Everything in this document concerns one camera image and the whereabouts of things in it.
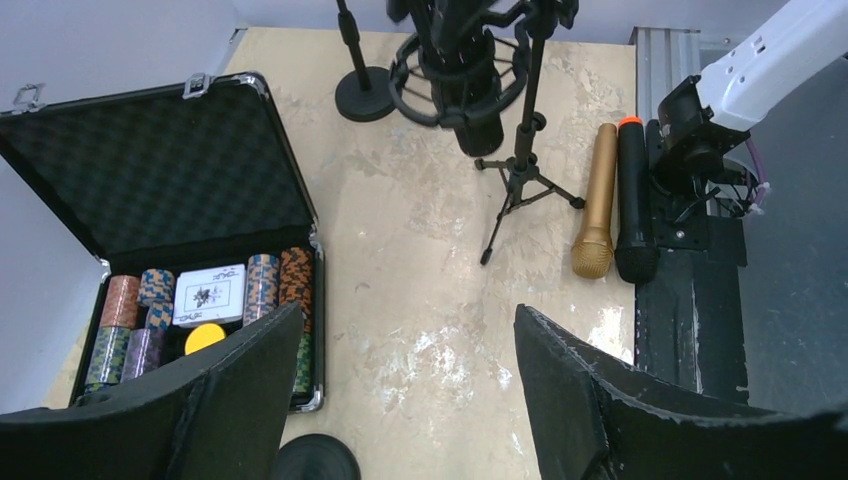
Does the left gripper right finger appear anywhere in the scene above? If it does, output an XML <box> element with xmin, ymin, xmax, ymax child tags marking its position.
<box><xmin>514</xmin><ymin>304</ymin><xmax>847</xmax><ymax>479</ymax></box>

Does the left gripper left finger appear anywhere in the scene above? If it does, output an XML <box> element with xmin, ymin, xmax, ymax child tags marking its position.
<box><xmin>1</xmin><ymin>304</ymin><xmax>304</xmax><ymax>479</ymax></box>

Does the gold microphone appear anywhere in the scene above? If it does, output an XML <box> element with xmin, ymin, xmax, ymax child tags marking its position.
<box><xmin>571</xmin><ymin>123</ymin><xmax>618</xmax><ymax>280</ymax></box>

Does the black microphone orange end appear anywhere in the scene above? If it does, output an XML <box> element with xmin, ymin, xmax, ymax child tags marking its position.
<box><xmin>615</xmin><ymin>116</ymin><xmax>659</xmax><ymax>285</ymax></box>

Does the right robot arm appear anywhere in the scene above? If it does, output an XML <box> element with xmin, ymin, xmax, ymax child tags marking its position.
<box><xmin>653</xmin><ymin>0</ymin><xmax>847</xmax><ymax>196</ymax></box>

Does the silver-head black microphone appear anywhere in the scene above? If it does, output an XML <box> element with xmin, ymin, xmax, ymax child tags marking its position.
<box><xmin>386</xmin><ymin>0</ymin><xmax>504</xmax><ymax>157</ymax></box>

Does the black tripod mic stand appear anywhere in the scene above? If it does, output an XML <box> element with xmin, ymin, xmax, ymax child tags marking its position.
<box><xmin>474</xmin><ymin>1</ymin><xmax>585</xmax><ymax>266</ymax></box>

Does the yellow dealer chip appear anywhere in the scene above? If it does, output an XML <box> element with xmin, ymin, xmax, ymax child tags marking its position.
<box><xmin>184</xmin><ymin>323</ymin><xmax>227</xmax><ymax>355</ymax></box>

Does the white playing card deck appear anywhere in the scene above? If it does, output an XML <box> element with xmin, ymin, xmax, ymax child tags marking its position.
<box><xmin>172</xmin><ymin>264</ymin><xmax>246</xmax><ymax>328</ymax></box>

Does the black poker chip case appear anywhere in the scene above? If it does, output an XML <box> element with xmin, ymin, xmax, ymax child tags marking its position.
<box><xmin>1</xmin><ymin>72</ymin><xmax>327</xmax><ymax>413</ymax></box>

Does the black front mounting rail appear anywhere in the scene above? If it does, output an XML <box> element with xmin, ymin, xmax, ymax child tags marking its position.
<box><xmin>632</xmin><ymin>119</ymin><xmax>753</xmax><ymax>405</ymax></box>

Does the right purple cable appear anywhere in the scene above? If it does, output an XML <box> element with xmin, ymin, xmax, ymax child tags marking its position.
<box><xmin>741</xmin><ymin>135</ymin><xmax>773</xmax><ymax>217</ymax></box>

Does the shock-mount round-base stand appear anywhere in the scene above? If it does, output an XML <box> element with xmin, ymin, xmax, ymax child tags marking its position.
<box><xmin>335</xmin><ymin>1</ymin><xmax>530</xmax><ymax>122</ymax></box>

